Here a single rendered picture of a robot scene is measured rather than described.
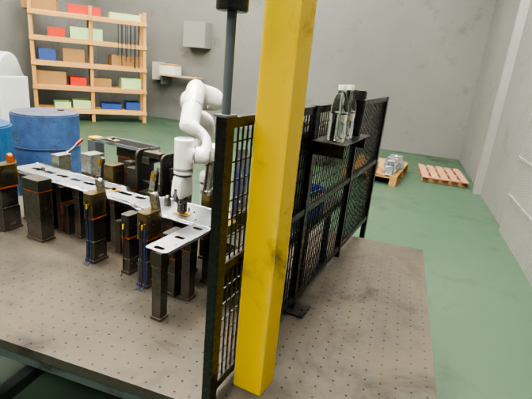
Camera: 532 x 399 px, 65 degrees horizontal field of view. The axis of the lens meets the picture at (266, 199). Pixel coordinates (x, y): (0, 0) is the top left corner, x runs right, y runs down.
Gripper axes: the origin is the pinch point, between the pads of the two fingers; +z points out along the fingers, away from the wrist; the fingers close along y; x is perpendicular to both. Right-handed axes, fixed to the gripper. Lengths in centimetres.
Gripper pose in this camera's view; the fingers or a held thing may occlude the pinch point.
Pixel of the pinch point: (182, 207)
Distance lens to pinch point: 192.6
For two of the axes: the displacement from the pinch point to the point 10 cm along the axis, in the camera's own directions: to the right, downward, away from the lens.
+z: -0.9, 9.5, 3.1
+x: 8.9, 2.2, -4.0
